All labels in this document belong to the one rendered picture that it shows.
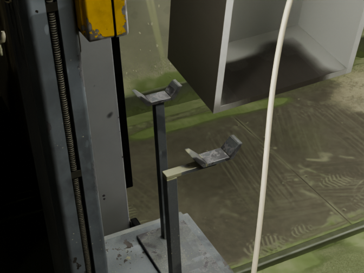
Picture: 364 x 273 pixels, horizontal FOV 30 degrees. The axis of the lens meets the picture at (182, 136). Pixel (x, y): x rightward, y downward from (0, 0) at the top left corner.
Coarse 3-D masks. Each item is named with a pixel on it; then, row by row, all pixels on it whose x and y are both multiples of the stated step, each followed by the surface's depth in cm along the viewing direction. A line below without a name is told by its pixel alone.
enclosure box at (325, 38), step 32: (192, 0) 223; (224, 0) 204; (256, 0) 258; (320, 0) 260; (352, 0) 244; (192, 32) 230; (224, 32) 211; (256, 32) 270; (288, 32) 273; (320, 32) 266; (352, 32) 249; (192, 64) 237; (224, 64) 220; (256, 64) 256; (288, 64) 257; (320, 64) 258; (352, 64) 254; (224, 96) 240; (256, 96) 239
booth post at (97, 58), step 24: (24, 48) 141; (96, 48) 144; (24, 72) 149; (96, 72) 147; (24, 96) 158; (96, 96) 150; (96, 120) 153; (96, 144) 156; (120, 144) 159; (96, 168) 159; (120, 168) 162; (48, 192) 163; (120, 192) 166; (48, 216) 173; (120, 216) 169
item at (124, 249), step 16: (192, 224) 132; (112, 240) 129; (128, 240) 129; (208, 240) 128; (112, 256) 125; (128, 256) 125; (144, 256) 125; (112, 272) 121; (128, 272) 121; (144, 272) 121; (224, 272) 120
